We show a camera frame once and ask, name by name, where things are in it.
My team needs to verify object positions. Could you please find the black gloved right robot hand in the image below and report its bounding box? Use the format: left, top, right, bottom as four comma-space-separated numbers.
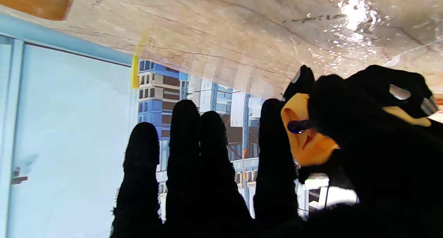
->
110, 77, 443, 238

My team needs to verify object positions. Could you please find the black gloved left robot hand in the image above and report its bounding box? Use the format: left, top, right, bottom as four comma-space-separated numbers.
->
282, 64, 438, 119

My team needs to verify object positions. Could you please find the yellow orange cloth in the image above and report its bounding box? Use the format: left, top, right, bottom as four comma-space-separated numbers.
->
280, 93, 432, 167

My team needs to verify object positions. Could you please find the warehouse print backdrop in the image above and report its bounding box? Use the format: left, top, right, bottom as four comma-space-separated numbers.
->
0, 13, 359, 238

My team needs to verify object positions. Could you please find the brown wooden tray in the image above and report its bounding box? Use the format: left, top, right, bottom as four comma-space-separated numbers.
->
0, 0, 77, 21

